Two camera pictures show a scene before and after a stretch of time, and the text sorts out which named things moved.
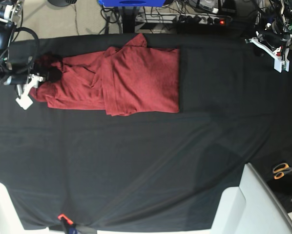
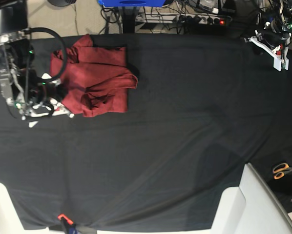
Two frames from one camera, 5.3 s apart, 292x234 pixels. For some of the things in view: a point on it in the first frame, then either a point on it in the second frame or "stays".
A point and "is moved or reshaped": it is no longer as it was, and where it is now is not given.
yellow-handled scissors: x=279 y=170 stays
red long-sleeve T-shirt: x=123 y=80 is moved or reshaped
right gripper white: x=278 y=62 stays
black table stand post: x=129 y=15 stays
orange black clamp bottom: x=70 y=227 stays
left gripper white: x=25 y=101 → x=60 y=91
